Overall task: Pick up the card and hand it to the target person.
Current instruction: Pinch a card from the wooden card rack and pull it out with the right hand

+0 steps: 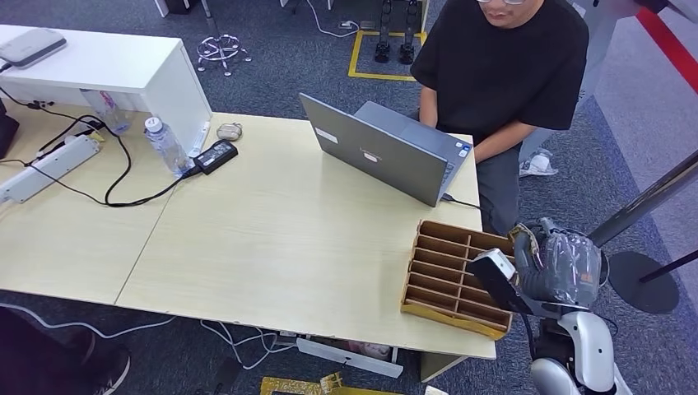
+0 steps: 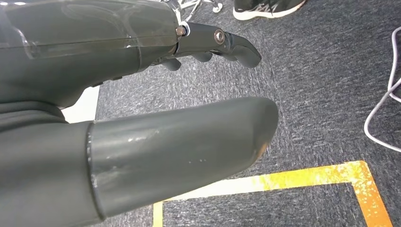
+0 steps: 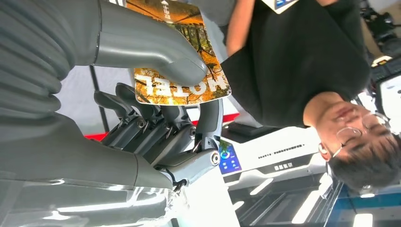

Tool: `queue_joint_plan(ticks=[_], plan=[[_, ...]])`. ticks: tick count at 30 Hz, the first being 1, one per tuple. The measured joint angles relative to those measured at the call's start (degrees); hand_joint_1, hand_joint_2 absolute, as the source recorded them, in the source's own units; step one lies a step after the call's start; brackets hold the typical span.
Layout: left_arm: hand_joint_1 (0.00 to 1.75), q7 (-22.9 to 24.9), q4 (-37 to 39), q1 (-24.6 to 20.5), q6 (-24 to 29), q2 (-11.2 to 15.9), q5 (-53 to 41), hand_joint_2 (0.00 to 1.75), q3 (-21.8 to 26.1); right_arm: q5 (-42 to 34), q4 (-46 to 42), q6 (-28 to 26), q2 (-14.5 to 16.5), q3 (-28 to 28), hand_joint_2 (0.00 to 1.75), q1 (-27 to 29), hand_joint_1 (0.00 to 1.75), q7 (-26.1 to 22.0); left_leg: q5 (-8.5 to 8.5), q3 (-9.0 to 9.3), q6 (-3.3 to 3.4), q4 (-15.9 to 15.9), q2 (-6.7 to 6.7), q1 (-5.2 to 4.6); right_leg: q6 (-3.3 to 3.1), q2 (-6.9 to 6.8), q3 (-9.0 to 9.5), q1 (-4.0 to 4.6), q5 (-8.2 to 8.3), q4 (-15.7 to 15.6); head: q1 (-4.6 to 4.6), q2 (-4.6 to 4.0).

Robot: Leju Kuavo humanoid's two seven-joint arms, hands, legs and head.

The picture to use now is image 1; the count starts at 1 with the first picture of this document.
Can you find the white power strip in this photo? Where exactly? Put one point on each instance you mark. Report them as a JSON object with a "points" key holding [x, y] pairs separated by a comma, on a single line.
{"points": [[49, 169]]}

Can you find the round chrome-rimmed stanchion base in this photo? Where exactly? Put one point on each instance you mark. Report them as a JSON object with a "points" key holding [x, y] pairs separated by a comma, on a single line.
{"points": [[604, 270]]}

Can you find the white bar under table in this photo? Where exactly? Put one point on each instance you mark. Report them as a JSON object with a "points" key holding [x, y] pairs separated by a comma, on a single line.
{"points": [[349, 357]]}

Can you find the white shoe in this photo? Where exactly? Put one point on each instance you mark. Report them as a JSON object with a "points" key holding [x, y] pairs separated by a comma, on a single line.
{"points": [[537, 164]]}

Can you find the flat grey device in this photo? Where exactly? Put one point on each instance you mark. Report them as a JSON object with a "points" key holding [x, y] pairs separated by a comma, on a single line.
{"points": [[30, 46]]}

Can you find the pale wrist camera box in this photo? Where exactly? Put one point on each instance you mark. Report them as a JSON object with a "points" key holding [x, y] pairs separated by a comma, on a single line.
{"points": [[493, 272]]}

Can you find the white desk riser shelf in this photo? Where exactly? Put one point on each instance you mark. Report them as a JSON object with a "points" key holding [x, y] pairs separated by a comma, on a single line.
{"points": [[125, 71]]}

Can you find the chrome stool base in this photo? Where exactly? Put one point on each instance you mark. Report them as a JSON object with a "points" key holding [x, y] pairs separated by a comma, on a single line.
{"points": [[221, 49]]}

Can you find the thin black stanchion pole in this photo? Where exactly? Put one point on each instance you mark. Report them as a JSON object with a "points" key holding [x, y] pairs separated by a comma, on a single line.
{"points": [[671, 266]]}

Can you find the person's right forearm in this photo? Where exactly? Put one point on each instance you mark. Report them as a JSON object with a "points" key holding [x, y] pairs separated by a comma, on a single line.
{"points": [[429, 106]]}

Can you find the person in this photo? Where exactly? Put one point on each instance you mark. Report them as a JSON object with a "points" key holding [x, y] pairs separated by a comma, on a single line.
{"points": [[496, 65]]}

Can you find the black robot leg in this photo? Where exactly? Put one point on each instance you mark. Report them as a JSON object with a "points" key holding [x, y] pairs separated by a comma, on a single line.
{"points": [[382, 38], [408, 41]]}

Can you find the black monitor edge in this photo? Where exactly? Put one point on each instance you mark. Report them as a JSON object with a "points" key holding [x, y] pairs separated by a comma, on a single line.
{"points": [[6, 131]]}

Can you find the small round beige case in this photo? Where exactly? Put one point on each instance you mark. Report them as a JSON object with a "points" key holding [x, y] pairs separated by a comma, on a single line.
{"points": [[229, 131]]}

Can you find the red barrier belt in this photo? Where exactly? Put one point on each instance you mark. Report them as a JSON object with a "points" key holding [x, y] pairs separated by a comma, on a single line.
{"points": [[668, 46]]}

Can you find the black laptop power adapter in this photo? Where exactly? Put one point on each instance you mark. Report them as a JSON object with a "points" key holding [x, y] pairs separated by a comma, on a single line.
{"points": [[216, 156]]}

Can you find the person's left forearm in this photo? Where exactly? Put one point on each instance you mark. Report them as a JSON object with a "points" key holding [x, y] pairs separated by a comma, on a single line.
{"points": [[499, 144]]}

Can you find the wooden slotted card tray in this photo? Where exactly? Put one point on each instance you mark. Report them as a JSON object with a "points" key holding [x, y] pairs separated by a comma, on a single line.
{"points": [[442, 278]]}

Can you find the chrome stanchion pole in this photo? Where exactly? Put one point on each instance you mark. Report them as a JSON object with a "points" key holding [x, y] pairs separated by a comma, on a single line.
{"points": [[643, 204]]}

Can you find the grey open laptop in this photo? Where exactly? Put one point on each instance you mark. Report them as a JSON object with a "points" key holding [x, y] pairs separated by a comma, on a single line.
{"points": [[382, 152]]}

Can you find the yellow cardboard piece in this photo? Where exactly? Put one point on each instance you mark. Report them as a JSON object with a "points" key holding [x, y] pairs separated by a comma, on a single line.
{"points": [[305, 386]]}

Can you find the clear water bottle white cap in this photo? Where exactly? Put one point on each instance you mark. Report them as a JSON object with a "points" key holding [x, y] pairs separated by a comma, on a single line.
{"points": [[166, 147]]}

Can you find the black shoe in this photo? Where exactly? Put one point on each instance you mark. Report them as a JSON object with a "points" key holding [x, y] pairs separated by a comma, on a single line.
{"points": [[65, 360]]}

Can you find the clear plastic bottle lying down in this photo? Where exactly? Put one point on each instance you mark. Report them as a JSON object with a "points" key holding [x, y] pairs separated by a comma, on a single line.
{"points": [[109, 111]]}

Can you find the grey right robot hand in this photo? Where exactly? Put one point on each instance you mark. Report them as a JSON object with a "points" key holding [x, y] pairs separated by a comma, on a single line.
{"points": [[567, 272]]}

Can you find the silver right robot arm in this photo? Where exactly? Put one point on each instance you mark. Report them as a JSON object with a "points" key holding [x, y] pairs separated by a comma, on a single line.
{"points": [[583, 349]]}

